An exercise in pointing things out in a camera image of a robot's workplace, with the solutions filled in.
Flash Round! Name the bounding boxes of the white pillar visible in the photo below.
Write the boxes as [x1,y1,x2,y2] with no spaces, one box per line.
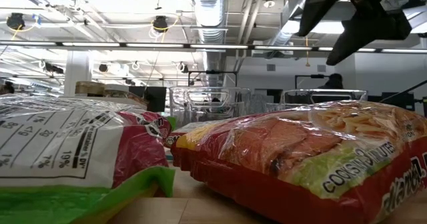
[63,50,93,97]

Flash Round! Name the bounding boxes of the black computer monitor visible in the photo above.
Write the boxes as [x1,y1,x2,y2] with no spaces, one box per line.
[146,85,167,113]

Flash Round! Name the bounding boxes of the red yellow ramen packet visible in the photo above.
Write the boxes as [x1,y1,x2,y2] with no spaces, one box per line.
[170,99,427,224]

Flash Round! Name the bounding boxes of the slanted silver ventilation duct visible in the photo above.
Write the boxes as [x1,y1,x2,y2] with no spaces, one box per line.
[268,0,336,48]

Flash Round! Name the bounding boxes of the red roast beef ramen packet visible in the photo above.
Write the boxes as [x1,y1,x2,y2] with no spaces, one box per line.
[164,119,221,149]

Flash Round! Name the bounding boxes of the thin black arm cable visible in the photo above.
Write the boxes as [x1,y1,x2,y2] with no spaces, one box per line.
[380,79,427,104]

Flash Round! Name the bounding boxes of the long ceiling light strip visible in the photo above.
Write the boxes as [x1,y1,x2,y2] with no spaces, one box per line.
[0,41,427,54]

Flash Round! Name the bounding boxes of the tan-lidded jar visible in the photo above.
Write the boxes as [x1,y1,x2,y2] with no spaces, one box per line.
[74,81,106,97]

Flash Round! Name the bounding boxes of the clear plastic container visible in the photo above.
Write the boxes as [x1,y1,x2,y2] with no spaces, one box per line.
[169,86,252,128]
[280,89,368,105]

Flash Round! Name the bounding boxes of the black ceiling camera yellow cable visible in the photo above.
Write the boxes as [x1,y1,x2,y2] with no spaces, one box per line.
[151,15,170,34]
[5,12,27,31]

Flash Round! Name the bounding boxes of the yellow hanging cord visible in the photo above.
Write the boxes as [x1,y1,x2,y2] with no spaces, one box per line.
[304,33,312,68]

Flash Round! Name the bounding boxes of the large silver ventilation duct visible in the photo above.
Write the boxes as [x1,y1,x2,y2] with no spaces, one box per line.
[190,0,228,88]

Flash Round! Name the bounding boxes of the green-edged pink ramen packet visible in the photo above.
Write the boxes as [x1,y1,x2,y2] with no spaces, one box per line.
[0,95,177,224]

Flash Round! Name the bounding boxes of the black stand frame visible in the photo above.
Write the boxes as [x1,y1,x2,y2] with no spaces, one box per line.
[187,69,239,89]
[294,73,334,90]

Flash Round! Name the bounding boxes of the white plastic bin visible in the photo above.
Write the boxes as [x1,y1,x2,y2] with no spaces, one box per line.
[59,95,148,111]

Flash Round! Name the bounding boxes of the bright ceiling light panel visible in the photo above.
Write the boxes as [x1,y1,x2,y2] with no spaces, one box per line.
[282,17,351,35]

